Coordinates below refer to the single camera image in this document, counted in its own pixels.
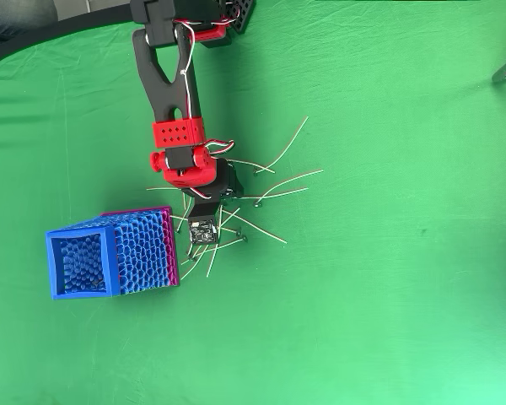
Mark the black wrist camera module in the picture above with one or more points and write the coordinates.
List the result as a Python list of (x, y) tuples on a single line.
[(202, 231)]

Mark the candle wick with metal tab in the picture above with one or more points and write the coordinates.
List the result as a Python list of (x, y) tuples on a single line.
[(244, 239), (210, 263), (270, 234), (238, 231), (261, 167), (291, 191), (164, 189), (257, 205), (189, 255), (300, 129), (178, 230)]

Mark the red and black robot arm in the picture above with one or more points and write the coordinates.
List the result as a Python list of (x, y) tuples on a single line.
[(168, 97)]

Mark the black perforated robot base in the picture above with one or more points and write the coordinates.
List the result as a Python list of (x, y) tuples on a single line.
[(241, 14)]

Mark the green cloth with black rim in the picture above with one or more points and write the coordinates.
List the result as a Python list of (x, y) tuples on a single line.
[(362, 295)]

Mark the blue and pink mesh basket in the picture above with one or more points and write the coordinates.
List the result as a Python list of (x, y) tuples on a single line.
[(143, 249)]

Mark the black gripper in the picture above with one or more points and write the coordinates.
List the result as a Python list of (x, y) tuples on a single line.
[(231, 184)]

